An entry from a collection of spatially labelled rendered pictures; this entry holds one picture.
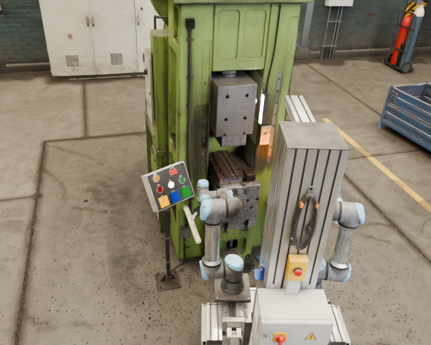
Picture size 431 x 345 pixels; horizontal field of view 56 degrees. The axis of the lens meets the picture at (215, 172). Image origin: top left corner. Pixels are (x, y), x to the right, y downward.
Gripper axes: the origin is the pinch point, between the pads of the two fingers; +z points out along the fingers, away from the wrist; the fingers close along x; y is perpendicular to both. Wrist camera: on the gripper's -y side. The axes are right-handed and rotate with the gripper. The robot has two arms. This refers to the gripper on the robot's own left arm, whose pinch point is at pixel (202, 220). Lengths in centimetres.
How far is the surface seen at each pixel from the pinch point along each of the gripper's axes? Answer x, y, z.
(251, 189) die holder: 41, -49, 6
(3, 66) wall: -388, -551, 80
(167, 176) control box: -26.4, -24.0, -21.1
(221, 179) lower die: 16, -49, -4
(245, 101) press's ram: 30, -53, -70
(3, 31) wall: -376, -555, 15
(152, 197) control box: -35.7, -10.2, -12.1
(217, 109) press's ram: 9, -47, -66
